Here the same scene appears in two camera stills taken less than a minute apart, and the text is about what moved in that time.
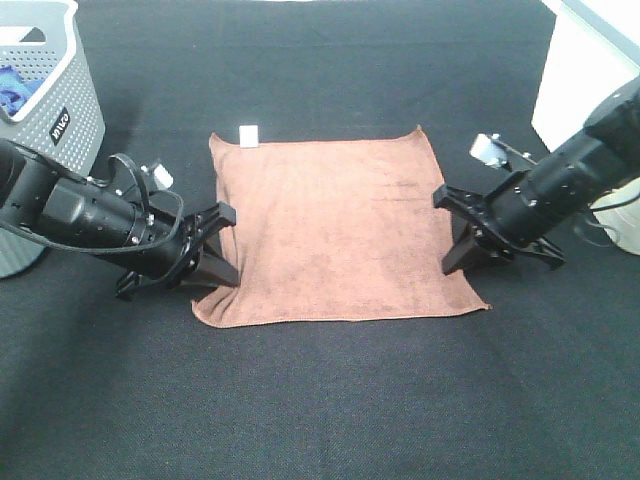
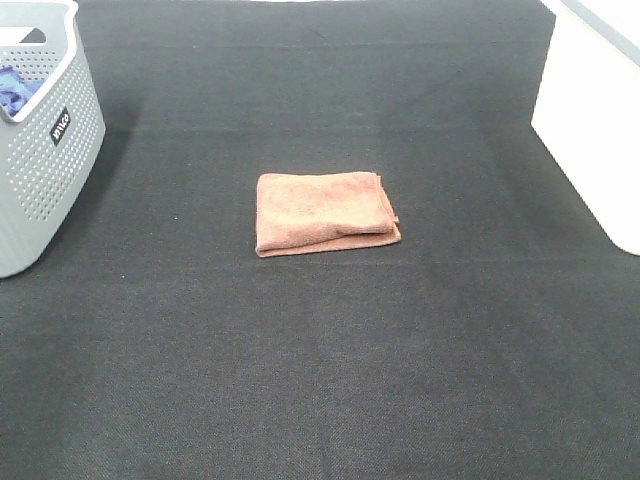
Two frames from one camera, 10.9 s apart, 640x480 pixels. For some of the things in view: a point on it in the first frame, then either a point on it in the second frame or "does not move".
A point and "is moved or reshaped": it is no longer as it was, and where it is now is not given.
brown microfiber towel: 333,229 is moved or reshaped
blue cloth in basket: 15,92 does not move
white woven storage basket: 594,52 does not move
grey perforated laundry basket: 61,119 does not move
